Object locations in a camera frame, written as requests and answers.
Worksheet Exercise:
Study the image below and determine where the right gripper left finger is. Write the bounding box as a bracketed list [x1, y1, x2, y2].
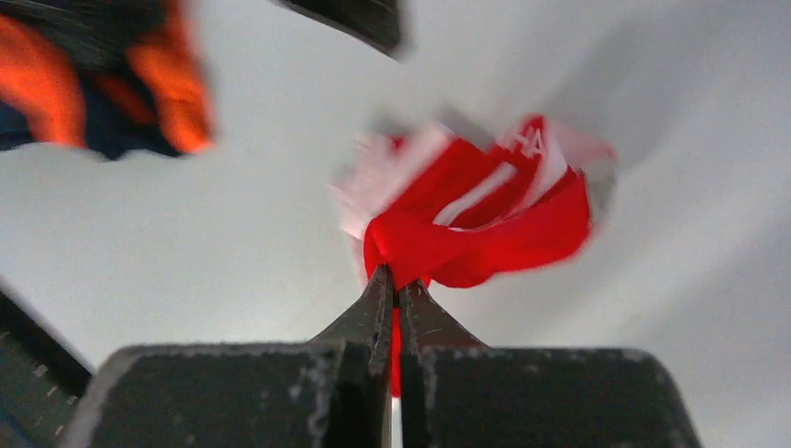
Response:
[61, 266, 394, 447]

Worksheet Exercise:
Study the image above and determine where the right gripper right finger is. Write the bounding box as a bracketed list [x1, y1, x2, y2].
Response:
[398, 282, 701, 447]

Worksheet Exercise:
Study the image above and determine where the red white underwear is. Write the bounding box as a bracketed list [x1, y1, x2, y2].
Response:
[330, 114, 618, 397]

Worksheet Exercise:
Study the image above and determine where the navy orange underwear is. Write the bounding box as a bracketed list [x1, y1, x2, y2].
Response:
[1, 1, 214, 161]

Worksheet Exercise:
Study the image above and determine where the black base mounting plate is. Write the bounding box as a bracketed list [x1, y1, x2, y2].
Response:
[1, 290, 92, 447]

